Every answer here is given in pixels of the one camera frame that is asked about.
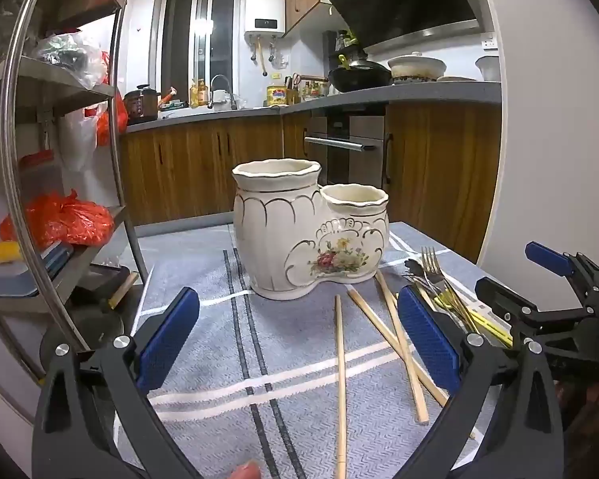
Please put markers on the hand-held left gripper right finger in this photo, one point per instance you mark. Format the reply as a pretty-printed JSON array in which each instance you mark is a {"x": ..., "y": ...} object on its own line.
[{"x": 429, "y": 342}]

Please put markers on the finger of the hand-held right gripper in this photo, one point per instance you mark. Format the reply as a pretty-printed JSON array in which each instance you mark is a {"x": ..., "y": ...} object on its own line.
[
  {"x": 549, "y": 258},
  {"x": 504, "y": 302}
]

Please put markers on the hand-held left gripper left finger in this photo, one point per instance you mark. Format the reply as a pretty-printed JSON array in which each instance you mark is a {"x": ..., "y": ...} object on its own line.
[{"x": 169, "y": 342}]

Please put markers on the wooden chopstick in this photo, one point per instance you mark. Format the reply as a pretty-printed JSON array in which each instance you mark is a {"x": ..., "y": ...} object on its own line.
[
  {"x": 379, "y": 327},
  {"x": 404, "y": 354},
  {"x": 340, "y": 384}
]

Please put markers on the gold metal fork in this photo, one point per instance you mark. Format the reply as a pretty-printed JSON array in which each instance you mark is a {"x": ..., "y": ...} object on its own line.
[{"x": 431, "y": 264}]

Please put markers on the white floral ceramic utensil holder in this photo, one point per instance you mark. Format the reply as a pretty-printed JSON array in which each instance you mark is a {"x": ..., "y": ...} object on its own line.
[{"x": 279, "y": 229}]

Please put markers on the person's left hand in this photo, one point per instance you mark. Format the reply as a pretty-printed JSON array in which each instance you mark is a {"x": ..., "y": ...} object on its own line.
[{"x": 246, "y": 471}]

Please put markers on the grey checked tablecloth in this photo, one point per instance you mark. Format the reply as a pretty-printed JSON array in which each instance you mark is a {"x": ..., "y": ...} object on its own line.
[{"x": 214, "y": 279}]

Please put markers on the crumpled red plastic bag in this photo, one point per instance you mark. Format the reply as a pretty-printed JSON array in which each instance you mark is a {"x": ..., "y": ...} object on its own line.
[{"x": 75, "y": 219}]

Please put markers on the wooden kitchen base cabinets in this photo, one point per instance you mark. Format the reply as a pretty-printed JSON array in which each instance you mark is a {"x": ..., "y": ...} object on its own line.
[{"x": 189, "y": 169}]

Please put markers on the small yellow plastic object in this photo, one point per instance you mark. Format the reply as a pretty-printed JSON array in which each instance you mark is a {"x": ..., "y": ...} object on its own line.
[{"x": 5, "y": 252}]

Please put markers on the white bowl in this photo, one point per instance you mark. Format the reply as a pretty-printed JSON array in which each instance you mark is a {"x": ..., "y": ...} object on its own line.
[{"x": 490, "y": 69}]

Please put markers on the grey kitchen countertop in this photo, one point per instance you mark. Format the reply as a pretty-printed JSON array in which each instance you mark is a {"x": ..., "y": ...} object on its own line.
[{"x": 429, "y": 94}]

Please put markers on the red-lidded plastic container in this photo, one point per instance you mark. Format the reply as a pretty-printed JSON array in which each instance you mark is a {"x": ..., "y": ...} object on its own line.
[{"x": 40, "y": 179}]

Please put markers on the hanging white plastic bag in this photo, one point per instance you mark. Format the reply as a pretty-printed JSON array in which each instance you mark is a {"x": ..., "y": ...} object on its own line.
[{"x": 77, "y": 139}]

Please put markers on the built-in steel oven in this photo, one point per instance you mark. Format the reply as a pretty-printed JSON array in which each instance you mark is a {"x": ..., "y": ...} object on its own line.
[{"x": 364, "y": 127}]

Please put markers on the white ceramic casserole pot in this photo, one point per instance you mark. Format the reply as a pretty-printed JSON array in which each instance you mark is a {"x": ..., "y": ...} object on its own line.
[{"x": 417, "y": 67}]

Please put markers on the dark red rice cooker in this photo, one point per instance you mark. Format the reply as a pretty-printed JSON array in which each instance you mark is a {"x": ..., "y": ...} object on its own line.
[{"x": 141, "y": 105}]

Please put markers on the small amber oil bottles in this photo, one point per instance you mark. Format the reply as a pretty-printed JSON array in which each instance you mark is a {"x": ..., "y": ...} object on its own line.
[{"x": 199, "y": 95}]

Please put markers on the chrome kitchen faucet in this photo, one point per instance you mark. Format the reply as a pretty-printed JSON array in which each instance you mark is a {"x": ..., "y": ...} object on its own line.
[{"x": 232, "y": 97}]

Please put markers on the black wok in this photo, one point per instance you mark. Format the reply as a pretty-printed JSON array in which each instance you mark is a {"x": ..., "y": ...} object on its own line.
[{"x": 359, "y": 79}]

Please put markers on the yellow cooking oil container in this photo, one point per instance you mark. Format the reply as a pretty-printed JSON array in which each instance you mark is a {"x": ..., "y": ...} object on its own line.
[{"x": 276, "y": 96}]

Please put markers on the row of condiment bottles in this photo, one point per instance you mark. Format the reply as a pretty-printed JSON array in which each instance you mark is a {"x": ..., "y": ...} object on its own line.
[{"x": 307, "y": 90}]

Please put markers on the stainless steel shelf rack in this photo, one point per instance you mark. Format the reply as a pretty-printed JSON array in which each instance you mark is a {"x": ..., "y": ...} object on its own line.
[{"x": 40, "y": 75}]

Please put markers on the kitchen window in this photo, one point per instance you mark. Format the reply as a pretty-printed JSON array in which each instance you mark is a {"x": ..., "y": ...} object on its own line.
[{"x": 177, "y": 40}]

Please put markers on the clear plastic bag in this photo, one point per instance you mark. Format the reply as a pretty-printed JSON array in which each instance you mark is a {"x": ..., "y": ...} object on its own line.
[{"x": 75, "y": 55}]

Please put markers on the white wall socket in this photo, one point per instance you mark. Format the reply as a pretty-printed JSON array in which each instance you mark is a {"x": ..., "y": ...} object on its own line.
[{"x": 489, "y": 41}]

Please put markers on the white wall water heater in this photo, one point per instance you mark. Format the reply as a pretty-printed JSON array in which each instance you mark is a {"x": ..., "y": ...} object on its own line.
[{"x": 264, "y": 5}]

